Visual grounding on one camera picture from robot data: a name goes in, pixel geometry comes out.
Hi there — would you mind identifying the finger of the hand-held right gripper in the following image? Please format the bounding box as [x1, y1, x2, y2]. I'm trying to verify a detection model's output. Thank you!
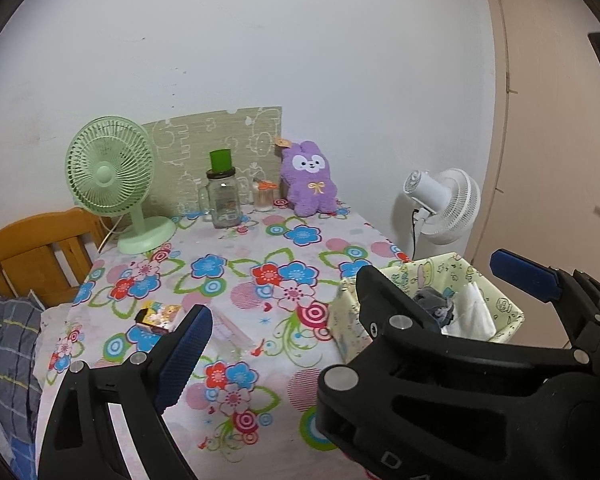
[490, 249, 600, 364]
[316, 266, 594, 453]

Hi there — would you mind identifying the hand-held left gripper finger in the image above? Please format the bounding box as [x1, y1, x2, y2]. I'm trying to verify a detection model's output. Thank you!
[37, 305, 214, 480]

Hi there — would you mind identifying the yellow cartoon fabric basket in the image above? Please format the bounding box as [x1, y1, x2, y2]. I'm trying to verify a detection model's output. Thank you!
[327, 252, 525, 362]

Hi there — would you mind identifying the grey sock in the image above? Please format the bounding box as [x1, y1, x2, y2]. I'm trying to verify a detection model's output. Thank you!
[412, 287, 456, 331]

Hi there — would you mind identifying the small colourful box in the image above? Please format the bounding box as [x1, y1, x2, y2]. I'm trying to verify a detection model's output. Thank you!
[135, 301, 184, 335]

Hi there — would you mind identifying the clear plastic pouch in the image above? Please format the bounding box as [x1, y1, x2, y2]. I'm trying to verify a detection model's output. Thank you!
[212, 310, 267, 357]

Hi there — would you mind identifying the white tissue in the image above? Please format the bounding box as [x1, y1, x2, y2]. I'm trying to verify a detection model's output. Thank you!
[442, 282, 496, 339]

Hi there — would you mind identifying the floral tablecloth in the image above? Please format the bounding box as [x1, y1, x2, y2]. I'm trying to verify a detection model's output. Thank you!
[34, 199, 414, 480]

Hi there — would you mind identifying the white fan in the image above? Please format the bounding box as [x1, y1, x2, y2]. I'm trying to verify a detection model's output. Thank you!
[402, 168, 481, 237]

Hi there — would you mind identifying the beige door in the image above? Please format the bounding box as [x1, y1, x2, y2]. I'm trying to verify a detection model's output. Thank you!
[467, 0, 600, 351]

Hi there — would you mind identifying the purple plush rabbit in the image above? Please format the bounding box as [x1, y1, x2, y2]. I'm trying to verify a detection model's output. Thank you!
[275, 136, 339, 219]

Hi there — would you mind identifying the small glass with orange lid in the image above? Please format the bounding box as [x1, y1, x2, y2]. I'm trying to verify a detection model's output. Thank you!
[252, 180, 277, 212]

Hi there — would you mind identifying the glass jar with black lid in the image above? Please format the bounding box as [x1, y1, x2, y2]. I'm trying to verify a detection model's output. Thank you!
[198, 167, 242, 230]

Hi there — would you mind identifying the blue plaid blanket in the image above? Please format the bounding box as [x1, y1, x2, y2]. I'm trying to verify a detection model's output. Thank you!
[0, 280, 45, 466]

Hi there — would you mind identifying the green desk fan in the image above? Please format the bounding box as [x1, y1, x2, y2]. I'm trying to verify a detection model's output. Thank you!
[66, 116, 177, 255]

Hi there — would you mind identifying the green plastic cup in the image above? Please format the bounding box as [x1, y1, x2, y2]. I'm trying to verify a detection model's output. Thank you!
[209, 149, 235, 174]

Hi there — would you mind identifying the green patterned board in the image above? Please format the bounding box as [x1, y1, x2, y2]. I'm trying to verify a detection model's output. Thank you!
[140, 106, 283, 216]

